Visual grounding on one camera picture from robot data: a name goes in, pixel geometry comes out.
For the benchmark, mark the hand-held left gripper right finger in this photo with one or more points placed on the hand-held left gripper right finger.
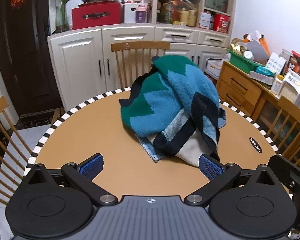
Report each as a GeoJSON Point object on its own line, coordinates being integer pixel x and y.
{"type": "Point", "coordinates": [210, 167]}

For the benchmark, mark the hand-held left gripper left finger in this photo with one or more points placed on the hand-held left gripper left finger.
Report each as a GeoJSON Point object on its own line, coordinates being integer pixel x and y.
{"type": "Point", "coordinates": [92, 166]}

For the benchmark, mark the light blue denim jeans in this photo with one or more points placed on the light blue denim jeans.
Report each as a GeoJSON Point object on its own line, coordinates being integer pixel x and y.
{"type": "Point", "coordinates": [150, 148]}

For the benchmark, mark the blue green knitted sweater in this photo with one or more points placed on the blue green knitted sweater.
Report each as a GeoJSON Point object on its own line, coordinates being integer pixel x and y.
{"type": "Point", "coordinates": [160, 97]}

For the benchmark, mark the wooden spindle-back chair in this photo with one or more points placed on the wooden spindle-back chair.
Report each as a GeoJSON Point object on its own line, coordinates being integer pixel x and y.
{"type": "Point", "coordinates": [0, 107]}
{"type": "Point", "coordinates": [140, 47]}
{"type": "Point", "coordinates": [290, 105]}

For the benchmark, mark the white paper bag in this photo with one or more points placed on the white paper bag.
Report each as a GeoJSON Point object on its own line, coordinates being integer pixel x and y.
{"type": "Point", "coordinates": [292, 85]}

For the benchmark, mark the white plastic bottle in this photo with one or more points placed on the white plastic bottle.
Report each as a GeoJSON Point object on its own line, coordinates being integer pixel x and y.
{"type": "Point", "coordinates": [276, 85]}

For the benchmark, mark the wooden sideboard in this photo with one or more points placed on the wooden sideboard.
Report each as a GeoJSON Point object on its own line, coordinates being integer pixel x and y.
{"type": "Point", "coordinates": [240, 85]}

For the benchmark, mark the teal wipes pack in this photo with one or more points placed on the teal wipes pack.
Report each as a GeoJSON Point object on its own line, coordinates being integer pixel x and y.
{"type": "Point", "coordinates": [265, 71]}

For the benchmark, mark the white plastic crate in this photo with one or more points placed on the white plastic crate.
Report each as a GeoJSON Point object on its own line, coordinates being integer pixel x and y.
{"type": "Point", "coordinates": [215, 67]}

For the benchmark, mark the white cabinet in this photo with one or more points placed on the white cabinet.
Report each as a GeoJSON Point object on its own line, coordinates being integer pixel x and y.
{"type": "Point", "coordinates": [77, 62]}

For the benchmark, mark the green plastic bin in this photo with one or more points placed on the green plastic bin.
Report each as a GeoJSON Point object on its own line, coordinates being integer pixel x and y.
{"type": "Point", "coordinates": [242, 62]}

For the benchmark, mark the dark wooden door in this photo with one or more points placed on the dark wooden door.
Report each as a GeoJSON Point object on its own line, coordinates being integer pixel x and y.
{"type": "Point", "coordinates": [22, 55]}

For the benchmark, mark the red storage box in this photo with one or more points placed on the red storage box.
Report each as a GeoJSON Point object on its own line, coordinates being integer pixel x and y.
{"type": "Point", "coordinates": [97, 22]}

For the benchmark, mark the red snack box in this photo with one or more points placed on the red snack box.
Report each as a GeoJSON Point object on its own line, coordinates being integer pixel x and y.
{"type": "Point", "coordinates": [222, 23]}

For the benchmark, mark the white orange box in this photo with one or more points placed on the white orange box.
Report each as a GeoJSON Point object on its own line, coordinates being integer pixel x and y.
{"type": "Point", "coordinates": [205, 20]}

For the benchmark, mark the green plant in glass vase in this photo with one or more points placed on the green plant in glass vase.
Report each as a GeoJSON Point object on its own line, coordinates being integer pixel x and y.
{"type": "Point", "coordinates": [62, 17]}

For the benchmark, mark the purple bottle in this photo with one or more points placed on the purple bottle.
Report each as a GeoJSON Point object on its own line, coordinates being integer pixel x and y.
{"type": "Point", "coordinates": [140, 15]}

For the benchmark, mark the white shelf unit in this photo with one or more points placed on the white shelf unit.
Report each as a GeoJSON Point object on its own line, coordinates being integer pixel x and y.
{"type": "Point", "coordinates": [152, 5]}

